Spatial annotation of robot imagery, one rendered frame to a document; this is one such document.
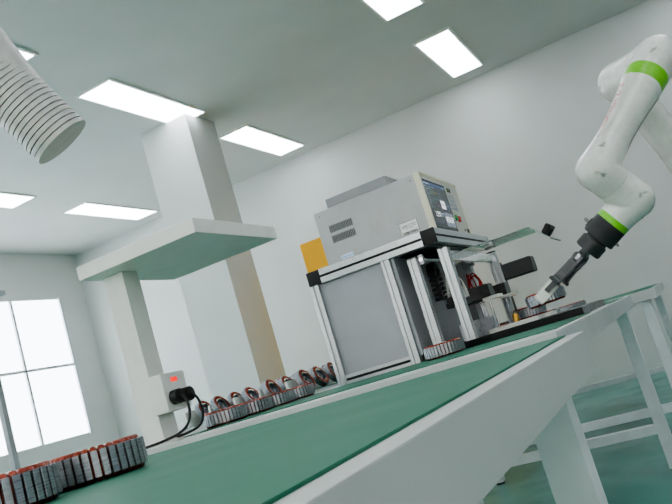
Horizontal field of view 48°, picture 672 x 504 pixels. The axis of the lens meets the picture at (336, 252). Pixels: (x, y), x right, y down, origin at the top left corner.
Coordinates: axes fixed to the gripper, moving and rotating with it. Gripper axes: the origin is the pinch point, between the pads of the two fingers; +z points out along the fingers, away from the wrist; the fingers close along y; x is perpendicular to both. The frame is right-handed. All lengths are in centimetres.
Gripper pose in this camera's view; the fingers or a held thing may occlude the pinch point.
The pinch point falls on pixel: (546, 295)
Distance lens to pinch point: 218.6
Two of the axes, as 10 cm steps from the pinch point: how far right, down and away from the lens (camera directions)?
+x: 6.8, 6.5, -3.3
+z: -6.0, 7.6, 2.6
